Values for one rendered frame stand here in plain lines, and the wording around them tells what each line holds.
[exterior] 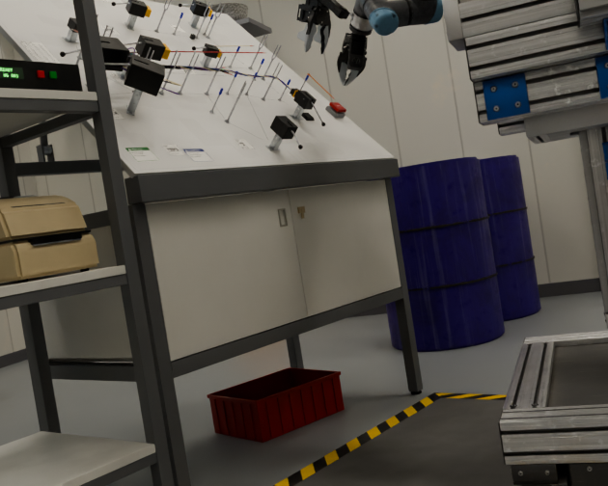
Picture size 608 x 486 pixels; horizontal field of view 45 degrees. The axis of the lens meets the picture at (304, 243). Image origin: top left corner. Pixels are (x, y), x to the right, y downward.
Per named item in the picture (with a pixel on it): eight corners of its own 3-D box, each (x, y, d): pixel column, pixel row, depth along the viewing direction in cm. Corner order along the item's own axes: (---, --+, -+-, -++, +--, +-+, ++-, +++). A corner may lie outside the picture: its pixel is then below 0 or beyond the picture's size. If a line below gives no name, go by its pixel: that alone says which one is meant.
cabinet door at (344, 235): (402, 286, 266) (386, 178, 265) (310, 316, 224) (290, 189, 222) (397, 286, 268) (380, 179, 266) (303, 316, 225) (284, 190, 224)
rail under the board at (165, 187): (400, 175, 266) (397, 158, 266) (142, 202, 175) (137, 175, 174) (387, 178, 269) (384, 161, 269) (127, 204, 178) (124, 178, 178)
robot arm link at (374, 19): (413, 11, 207) (400, -10, 214) (375, 14, 204) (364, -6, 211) (408, 35, 213) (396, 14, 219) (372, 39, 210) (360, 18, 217)
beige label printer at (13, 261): (103, 268, 168) (89, 183, 168) (20, 283, 151) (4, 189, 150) (26, 279, 186) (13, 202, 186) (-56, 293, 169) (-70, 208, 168)
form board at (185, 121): (132, 179, 176) (134, 174, 175) (-55, -28, 218) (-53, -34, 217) (392, 161, 267) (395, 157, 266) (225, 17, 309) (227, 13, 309)
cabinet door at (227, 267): (308, 316, 224) (288, 189, 223) (171, 361, 181) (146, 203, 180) (303, 316, 225) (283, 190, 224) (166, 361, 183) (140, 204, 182)
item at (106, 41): (42, 79, 190) (59, 30, 184) (100, 83, 204) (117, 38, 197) (55, 94, 188) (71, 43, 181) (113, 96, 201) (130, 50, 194)
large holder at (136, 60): (84, 88, 197) (100, 40, 190) (147, 111, 204) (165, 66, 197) (82, 99, 192) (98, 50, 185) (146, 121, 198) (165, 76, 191)
